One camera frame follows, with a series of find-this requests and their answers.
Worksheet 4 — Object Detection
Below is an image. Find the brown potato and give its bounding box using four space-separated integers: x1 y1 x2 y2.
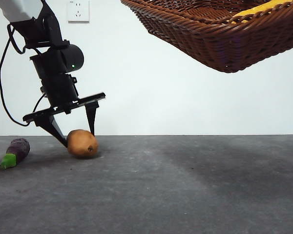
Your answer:
66 129 99 158

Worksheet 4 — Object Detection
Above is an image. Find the purple eggplant with green stem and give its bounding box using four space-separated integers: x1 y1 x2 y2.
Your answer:
0 137 31 170

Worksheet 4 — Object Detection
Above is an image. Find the brown wicker basket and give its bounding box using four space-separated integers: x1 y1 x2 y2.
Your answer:
120 0 293 74

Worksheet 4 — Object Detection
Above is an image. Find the yellow corn cob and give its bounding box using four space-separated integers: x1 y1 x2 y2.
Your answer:
230 0 293 24

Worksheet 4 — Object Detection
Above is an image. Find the white wall socket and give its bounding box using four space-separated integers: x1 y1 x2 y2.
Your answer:
68 0 90 24

